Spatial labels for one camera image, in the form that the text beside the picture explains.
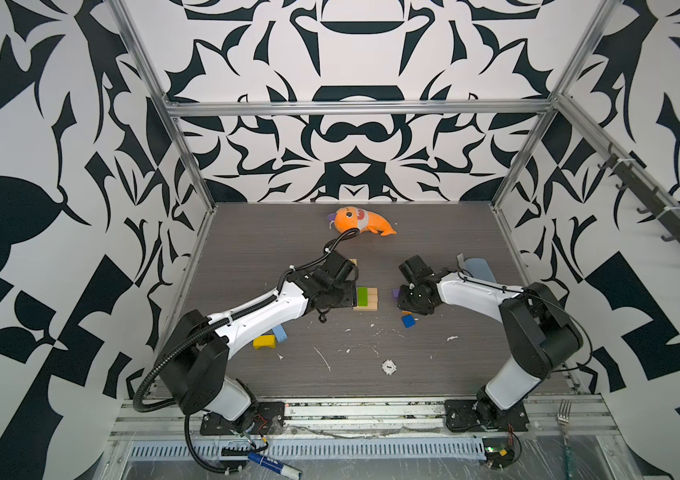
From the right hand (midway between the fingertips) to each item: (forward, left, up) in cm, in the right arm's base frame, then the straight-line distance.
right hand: (405, 302), depth 93 cm
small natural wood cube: (+15, +15, 0) cm, 21 cm away
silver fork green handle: (-31, -35, -1) cm, 46 cm away
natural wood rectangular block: (+3, +10, +1) cm, 10 cm away
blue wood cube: (-5, 0, -2) cm, 6 cm away
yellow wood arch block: (-12, +41, +2) cm, 43 cm away
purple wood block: (0, +4, +6) cm, 7 cm away
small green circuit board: (-37, -17, -3) cm, 41 cm away
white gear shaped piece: (-19, +7, -1) cm, 20 cm away
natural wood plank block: (-1, +10, +1) cm, 10 cm away
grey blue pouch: (+12, -25, +1) cm, 28 cm away
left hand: (-2, +16, +11) cm, 20 cm away
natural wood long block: (+1, +10, 0) cm, 10 cm away
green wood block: (+2, +13, 0) cm, 13 cm away
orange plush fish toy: (+28, +17, +8) cm, 34 cm away
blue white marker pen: (-40, +35, +1) cm, 53 cm away
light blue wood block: (-9, +37, +1) cm, 38 cm away
